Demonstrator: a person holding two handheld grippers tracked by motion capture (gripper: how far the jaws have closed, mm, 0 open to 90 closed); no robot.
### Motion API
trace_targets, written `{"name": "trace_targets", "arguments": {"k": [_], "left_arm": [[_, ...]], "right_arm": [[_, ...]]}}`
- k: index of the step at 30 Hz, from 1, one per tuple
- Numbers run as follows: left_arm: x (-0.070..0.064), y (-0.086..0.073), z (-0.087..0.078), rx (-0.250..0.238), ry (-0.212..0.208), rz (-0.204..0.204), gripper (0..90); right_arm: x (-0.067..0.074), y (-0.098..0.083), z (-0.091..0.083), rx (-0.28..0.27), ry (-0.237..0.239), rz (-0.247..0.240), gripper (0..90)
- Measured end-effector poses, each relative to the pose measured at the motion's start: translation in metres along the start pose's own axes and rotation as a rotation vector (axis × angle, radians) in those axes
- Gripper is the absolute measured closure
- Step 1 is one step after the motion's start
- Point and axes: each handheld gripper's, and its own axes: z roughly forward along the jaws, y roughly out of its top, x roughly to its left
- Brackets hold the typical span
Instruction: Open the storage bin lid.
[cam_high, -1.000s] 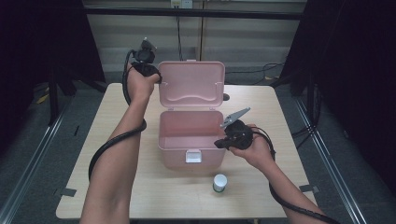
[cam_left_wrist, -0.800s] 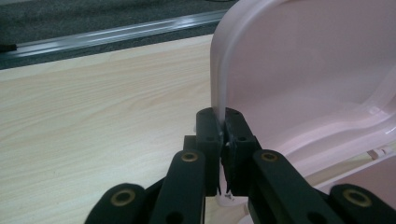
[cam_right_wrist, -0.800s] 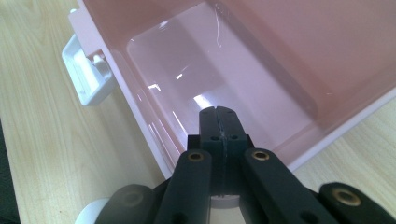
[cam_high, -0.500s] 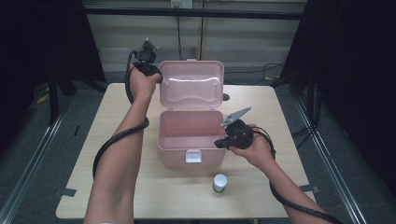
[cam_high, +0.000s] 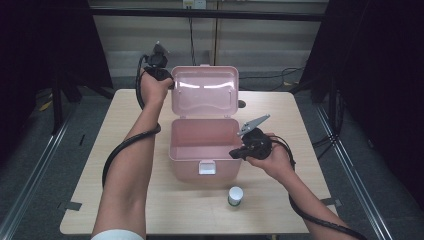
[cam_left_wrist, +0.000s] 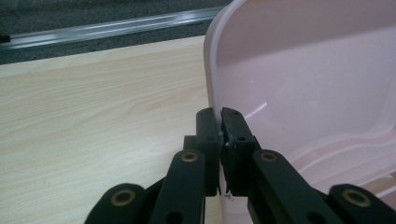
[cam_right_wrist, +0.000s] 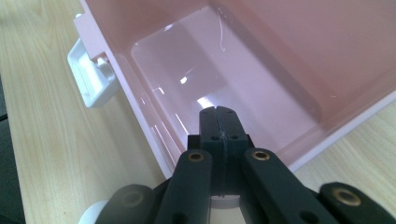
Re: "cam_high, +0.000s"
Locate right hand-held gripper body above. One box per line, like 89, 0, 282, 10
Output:
237, 114, 273, 161

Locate black metal stand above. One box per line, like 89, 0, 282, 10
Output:
289, 76, 338, 135
49, 68, 116, 136

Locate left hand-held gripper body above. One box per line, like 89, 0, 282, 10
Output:
143, 41, 175, 83

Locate aluminium floor rail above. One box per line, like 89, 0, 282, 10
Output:
313, 103, 396, 240
0, 109, 78, 240

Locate black floor cables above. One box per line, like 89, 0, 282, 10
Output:
311, 133, 336, 160

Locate person's right hand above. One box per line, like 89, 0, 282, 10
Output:
245, 133, 296, 183

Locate black horizontal bar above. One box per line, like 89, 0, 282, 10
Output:
89, 7, 327, 23

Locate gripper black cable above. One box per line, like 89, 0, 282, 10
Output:
269, 134, 369, 240
101, 54, 163, 190

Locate white wall outlet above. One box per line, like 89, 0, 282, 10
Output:
182, 0, 208, 10

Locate white sleeve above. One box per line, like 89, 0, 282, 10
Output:
90, 228, 145, 240

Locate grey tape piece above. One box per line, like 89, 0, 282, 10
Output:
57, 201, 83, 212
320, 197, 343, 208

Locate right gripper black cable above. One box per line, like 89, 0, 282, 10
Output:
269, 134, 369, 240

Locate black curtain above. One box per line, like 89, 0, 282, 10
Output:
289, 0, 424, 208
0, 0, 114, 168

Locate yellow floor tape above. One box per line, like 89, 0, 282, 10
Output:
38, 99, 54, 113

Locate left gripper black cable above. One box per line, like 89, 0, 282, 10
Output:
101, 54, 163, 190

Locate green and white ointment bottle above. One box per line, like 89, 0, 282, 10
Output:
227, 185, 245, 207

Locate person's left hand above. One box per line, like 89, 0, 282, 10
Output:
139, 68, 175, 110

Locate pink storage box with lid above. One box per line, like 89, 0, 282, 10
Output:
168, 64, 243, 183

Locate thin black wall cable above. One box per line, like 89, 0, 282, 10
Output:
188, 17, 305, 92

